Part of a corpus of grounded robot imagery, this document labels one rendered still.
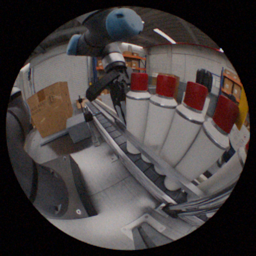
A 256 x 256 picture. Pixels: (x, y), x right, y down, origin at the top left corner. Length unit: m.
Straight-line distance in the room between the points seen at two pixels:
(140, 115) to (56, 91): 0.42
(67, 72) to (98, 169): 4.25
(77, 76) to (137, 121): 4.16
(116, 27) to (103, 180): 0.35
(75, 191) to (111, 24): 0.32
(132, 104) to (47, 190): 0.24
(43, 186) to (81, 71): 4.25
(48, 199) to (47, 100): 0.42
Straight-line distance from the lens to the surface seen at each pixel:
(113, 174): 0.27
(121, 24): 0.15
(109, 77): 0.23
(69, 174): 0.24
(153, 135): 0.15
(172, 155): 0.15
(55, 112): 0.49
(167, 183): 0.20
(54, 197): 0.21
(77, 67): 4.33
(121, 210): 0.25
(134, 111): 0.15
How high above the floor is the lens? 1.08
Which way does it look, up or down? 36 degrees down
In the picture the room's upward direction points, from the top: straight up
